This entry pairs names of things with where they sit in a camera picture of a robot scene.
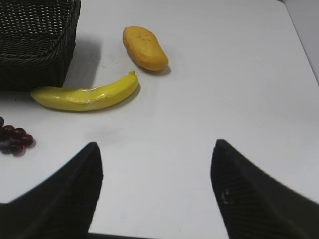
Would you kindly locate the yellow banana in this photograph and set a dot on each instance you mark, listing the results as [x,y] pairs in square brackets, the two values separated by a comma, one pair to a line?
[82,100]

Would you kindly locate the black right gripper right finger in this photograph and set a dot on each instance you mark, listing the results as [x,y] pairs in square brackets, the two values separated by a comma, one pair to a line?
[253,205]

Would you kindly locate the black wicker basket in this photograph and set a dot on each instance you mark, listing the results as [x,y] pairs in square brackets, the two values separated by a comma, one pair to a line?
[37,41]

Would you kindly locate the red grape bunch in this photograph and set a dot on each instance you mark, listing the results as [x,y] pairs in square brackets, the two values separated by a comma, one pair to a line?
[14,140]

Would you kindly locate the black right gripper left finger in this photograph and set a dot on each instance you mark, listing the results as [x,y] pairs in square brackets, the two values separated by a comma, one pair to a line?
[62,206]

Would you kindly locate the yellow mango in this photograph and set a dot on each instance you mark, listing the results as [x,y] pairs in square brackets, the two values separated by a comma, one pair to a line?
[144,48]

